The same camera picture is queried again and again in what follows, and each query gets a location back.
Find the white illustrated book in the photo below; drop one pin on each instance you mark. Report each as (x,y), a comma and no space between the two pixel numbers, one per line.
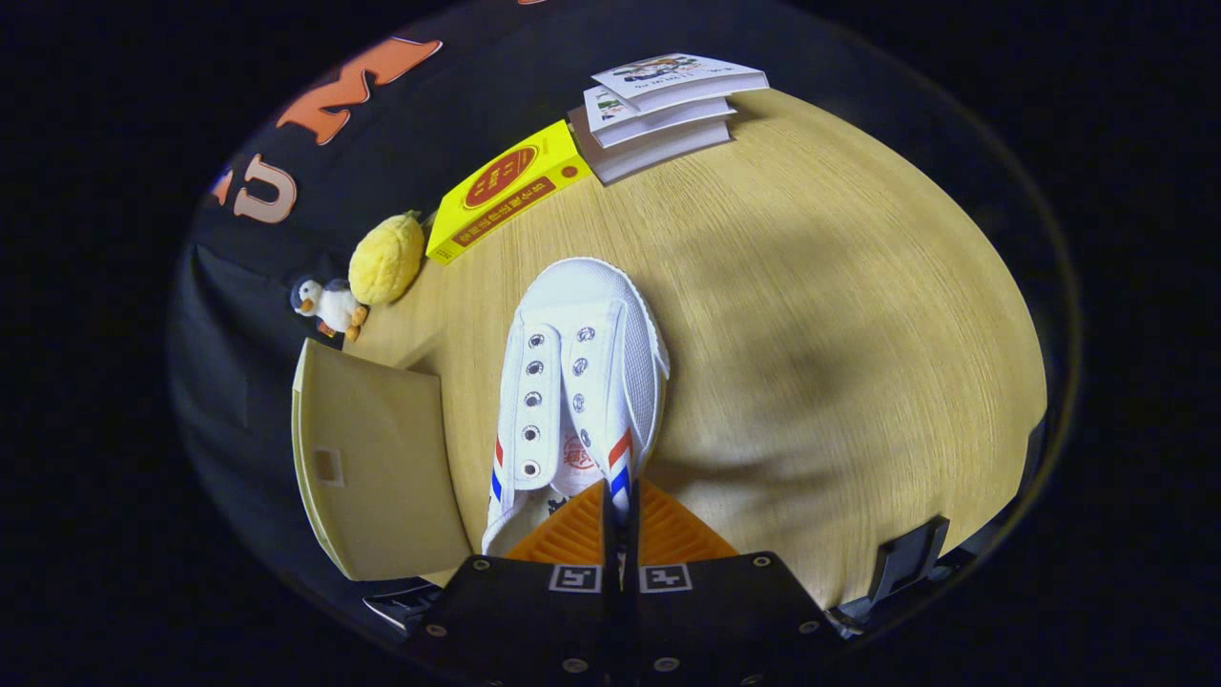
(658,119)

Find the brown-covered book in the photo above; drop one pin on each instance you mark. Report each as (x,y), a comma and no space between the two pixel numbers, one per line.
(658,153)

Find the yellow book with red circle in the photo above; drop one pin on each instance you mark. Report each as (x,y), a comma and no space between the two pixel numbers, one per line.
(506,186)

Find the black bracket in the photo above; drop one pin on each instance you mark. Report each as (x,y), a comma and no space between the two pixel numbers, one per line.
(911,558)

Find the penguin plush toy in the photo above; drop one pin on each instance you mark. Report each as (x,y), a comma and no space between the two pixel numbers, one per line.
(334,307)

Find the yellow plush ball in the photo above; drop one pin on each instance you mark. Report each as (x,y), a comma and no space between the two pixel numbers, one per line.
(386,260)

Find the beige storage box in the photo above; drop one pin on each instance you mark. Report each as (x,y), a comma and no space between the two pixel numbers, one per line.
(382,477)

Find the white canvas shoe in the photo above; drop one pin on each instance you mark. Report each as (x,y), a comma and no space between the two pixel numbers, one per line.
(591,324)

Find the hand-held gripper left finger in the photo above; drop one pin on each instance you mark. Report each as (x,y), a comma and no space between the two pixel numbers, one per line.
(515,620)

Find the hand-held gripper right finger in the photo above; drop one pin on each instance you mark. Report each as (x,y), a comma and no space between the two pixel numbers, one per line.
(725,620)

